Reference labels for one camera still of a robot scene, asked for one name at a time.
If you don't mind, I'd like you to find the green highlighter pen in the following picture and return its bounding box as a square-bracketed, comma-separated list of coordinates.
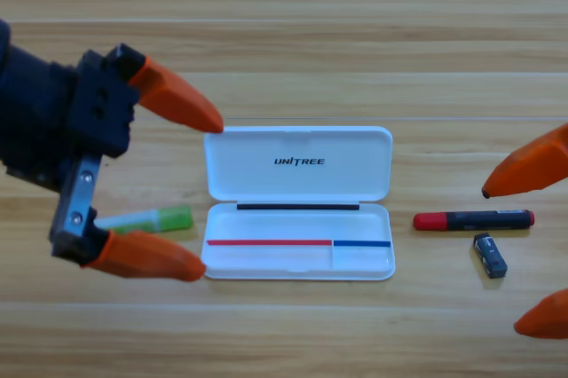
[94, 205, 194, 235]

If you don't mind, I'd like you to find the white Unitree pencil case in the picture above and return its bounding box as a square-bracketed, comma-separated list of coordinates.
[200, 125, 397, 282]

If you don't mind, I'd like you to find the black marker with red cap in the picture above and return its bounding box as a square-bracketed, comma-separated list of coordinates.
[413, 209, 536, 232]

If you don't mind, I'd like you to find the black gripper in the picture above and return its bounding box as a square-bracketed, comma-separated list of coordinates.
[48, 43, 225, 266]

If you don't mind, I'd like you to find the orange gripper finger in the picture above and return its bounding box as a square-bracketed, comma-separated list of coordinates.
[513, 288, 568, 340]
[83, 230, 208, 283]
[481, 122, 568, 200]

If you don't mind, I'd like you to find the black sleeved eraser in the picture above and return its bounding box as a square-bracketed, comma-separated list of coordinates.
[471, 232, 509, 280]

